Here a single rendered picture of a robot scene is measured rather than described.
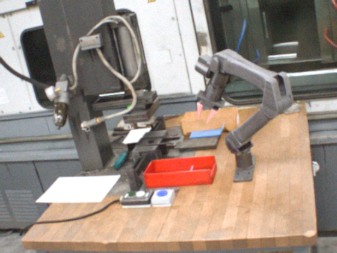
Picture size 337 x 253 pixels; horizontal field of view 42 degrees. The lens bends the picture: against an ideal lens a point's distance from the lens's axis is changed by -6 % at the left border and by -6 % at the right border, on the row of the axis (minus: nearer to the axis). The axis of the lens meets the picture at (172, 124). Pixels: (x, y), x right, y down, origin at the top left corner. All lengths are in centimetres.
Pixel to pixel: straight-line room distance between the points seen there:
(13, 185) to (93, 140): 147
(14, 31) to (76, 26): 109
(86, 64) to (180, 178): 58
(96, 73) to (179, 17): 71
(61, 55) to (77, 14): 19
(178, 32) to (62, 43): 76
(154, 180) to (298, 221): 59
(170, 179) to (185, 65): 91
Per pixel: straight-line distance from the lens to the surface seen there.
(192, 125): 211
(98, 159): 198
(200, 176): 165
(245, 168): 170
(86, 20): 180
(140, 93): 185
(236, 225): 141
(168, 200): 157
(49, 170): 306
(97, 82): 184
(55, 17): 186
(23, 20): 281
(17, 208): 342
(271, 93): 144
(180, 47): 243
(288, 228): 137
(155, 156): 184
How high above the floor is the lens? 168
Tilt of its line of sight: 20 degrees down
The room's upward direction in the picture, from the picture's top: 12 degrees counter-clockwise
